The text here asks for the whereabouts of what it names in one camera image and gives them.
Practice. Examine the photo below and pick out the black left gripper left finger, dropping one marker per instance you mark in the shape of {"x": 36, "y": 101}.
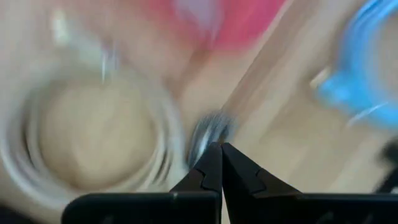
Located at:
{"x": 186, "y": 205}

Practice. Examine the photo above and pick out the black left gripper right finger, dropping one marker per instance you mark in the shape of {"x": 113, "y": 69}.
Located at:
{"x": 264, "y": 205}

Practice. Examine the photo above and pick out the pink translucent plastic bin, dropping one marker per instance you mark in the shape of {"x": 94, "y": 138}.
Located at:
{"x": 248, "y": 25}

